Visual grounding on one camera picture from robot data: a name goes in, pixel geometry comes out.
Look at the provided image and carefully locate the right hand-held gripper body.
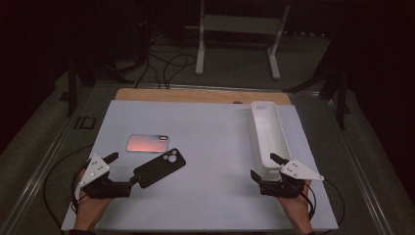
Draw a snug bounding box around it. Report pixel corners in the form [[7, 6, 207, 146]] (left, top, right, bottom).
[[258, 159, 325, 199]]

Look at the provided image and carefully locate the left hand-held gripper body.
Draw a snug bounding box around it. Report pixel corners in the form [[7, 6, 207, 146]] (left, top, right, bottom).
[[78, 154, 132, 200]]

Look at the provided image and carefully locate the black phone case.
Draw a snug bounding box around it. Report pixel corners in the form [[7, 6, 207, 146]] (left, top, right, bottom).
[[133, 148, 187, 189]]

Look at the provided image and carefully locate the long white plastic tray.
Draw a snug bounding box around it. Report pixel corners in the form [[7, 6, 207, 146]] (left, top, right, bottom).
[[250, 100, 293, 181]]

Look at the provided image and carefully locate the smartphone with gradient back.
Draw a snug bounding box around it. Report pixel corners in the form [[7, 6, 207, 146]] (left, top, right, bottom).
[[125, 133, 170, 154]]

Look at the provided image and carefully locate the person's right hand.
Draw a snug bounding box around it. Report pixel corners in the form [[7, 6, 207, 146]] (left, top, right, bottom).
[[277, 179, 314, 229]]

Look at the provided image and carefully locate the person's left hand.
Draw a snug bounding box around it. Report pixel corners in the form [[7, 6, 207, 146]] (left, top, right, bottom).
[[73, 167, 115, 231]]

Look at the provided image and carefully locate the white table mat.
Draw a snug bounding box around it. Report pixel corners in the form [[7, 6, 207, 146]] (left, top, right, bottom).
[[61, 99, 340, 232]]

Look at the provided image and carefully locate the wooden table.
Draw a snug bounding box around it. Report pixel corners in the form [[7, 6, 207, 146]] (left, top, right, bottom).
[[115, 87, 292, 106]]

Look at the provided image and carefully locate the white metal stand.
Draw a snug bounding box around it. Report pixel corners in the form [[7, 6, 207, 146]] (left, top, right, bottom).
[[195, 0, 292, 81]]

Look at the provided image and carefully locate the black rectangular floor frame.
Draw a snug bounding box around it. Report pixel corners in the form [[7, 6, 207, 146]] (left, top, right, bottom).
[[72, 116, 98, 130]]

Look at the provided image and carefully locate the left hand-held gripper cable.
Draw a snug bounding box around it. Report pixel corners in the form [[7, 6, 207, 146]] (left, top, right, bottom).
[[43, 143, 96, 231]]

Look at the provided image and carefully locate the hand-held gripper cable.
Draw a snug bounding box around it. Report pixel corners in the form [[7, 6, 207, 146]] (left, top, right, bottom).
[[301, 177, 346, 227], [43, 143, 96, 231]]

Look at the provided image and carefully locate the right hand-held gripper cable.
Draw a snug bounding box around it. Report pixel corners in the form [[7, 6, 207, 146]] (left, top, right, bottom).
[[301, 177, 346, 227]]

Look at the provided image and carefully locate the silver metal floor rail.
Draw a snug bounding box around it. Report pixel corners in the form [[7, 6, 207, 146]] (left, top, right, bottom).
[[94, 81, 324, 97], [0, 85, 99, 235], [321, 94, 394, 235]]

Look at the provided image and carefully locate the black floor cable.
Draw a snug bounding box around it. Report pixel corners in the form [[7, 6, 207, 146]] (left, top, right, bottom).
[[161, 52, 198, 90], [134, 48, 164, 90]]

